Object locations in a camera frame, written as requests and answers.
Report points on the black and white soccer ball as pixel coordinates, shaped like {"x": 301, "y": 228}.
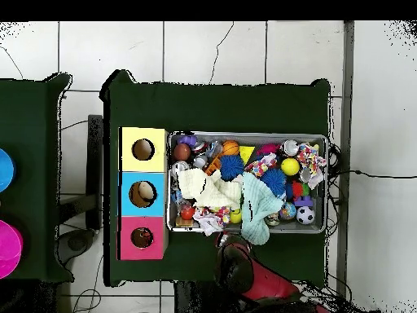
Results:
{"x": 305, "y": 215}

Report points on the mint knitted cloth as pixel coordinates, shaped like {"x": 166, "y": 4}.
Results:
{"x": 257, "y": 202}

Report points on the magenta bowl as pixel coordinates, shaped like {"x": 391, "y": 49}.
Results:
{"x": 9, "y": 247}

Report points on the blue fuzzy ball with eyes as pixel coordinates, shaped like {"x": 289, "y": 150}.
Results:
{"x": 273, "y": 181}

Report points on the cream muslin cloth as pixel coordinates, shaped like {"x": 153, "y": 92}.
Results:
{"x": 202, "y": 190}

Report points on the silver drink can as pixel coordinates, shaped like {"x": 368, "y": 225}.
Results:
{"x": 179, "y": 166}

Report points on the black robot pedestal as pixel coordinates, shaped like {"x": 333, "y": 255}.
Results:
{"x": 195, "y": 300}

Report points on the blue spiky ball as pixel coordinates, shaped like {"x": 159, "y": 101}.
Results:
{"x": 231, "y": 167}

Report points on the dark green tablecloth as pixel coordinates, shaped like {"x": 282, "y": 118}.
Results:
{"x": 29, "y": 114}
{"x": 211, "y": 107}

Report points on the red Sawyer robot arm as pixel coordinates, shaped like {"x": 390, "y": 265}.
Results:
{"x": 267, "y": 283}

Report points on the clear mesh bin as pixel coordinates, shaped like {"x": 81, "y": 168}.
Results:
{"x": 244, "y": 134}

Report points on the wooden box with three holes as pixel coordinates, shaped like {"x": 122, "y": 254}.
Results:
{"x": 153, "y": 159}

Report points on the blue bowl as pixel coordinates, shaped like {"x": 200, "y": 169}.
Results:
{"x": 6, "y": 169}

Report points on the globe print ball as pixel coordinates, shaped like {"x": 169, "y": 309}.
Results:
{"x": 287, "y": 211}

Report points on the orange plastic block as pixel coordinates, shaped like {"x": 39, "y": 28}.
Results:
{"x": 212, "y": 164}

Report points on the brown football toy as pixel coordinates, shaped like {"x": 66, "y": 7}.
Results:
{"x": 181, "y": 152}

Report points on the orange basketball toy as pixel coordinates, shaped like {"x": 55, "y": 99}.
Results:
{"x": 230, "y": 147}

